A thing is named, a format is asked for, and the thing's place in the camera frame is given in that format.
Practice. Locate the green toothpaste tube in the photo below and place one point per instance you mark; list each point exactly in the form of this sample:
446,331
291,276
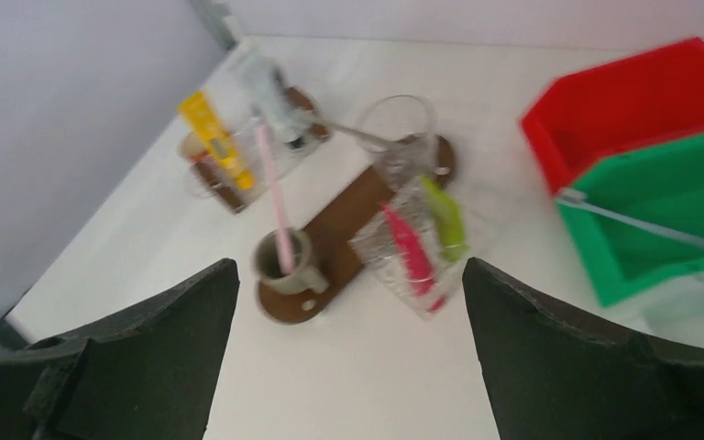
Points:
448,222

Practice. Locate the clear textured acrylic holder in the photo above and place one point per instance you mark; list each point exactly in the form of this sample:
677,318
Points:
373,245

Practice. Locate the brown oval wooden tray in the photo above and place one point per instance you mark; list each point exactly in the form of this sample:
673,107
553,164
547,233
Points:
330,232

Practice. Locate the white toothbrush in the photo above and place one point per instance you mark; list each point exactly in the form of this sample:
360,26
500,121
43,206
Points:
370,138
578,200

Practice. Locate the white toothpaste tube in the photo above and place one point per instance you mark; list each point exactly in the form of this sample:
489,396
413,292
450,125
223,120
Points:
261,78

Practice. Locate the red storage bin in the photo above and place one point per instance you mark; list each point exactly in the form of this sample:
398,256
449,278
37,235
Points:
632,103

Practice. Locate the orange ceramic cup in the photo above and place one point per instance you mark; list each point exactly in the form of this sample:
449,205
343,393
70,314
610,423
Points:
192,149

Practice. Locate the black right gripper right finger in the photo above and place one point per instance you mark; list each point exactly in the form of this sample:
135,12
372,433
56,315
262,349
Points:
555,371

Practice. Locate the green bin with toothbrushes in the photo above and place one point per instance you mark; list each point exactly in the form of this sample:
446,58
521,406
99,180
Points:
663,184

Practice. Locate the pink toothbrush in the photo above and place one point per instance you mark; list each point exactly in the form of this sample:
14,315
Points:
282,236

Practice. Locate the white storage bin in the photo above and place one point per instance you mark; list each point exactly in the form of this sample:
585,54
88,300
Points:
677,310

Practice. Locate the red toothpaste tube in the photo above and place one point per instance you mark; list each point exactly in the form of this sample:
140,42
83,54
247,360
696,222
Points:
420,272

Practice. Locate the yellow toothpaste tube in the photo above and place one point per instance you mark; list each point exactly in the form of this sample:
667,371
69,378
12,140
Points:
202,119

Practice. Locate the clear glass tumbler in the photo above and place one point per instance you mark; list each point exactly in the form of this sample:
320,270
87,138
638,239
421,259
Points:
408,121

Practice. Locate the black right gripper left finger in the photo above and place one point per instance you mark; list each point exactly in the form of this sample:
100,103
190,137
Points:
148,371

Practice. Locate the grey ceramic cup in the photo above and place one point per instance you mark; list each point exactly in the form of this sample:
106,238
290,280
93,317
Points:
307,275

